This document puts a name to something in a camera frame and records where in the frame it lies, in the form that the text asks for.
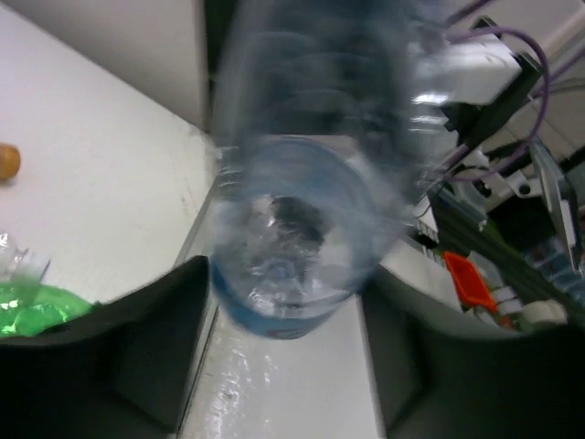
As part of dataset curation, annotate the orange plastic bottle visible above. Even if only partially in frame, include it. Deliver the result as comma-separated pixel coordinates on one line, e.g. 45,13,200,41
0,143,21,180

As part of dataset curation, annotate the green plastic bottle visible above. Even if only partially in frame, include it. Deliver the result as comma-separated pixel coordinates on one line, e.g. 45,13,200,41
1,282,101,338

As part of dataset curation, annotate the orange plastic tray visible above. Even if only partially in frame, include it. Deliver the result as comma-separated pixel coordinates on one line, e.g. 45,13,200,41
443,251,497,314

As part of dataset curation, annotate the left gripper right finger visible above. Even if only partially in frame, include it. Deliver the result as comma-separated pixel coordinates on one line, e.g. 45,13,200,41
360,269,584,438

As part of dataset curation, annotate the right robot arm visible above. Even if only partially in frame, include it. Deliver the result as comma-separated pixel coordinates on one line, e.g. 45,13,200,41
411,26,551,194

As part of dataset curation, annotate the clear bottle purple label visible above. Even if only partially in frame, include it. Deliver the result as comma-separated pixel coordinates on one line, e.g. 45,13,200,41
210,1,451,339

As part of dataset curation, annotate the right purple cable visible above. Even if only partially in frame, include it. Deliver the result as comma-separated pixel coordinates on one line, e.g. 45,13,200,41
429,0,585,184

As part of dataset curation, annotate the aluminium rail frame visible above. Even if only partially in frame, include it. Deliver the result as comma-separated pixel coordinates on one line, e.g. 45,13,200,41
425,143,584,325

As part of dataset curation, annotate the clear bottle lying diagonal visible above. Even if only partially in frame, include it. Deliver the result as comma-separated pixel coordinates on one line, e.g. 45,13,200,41
0,230,50,284

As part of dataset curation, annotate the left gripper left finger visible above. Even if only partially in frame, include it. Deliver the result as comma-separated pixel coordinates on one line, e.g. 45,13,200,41
1,256,208,438

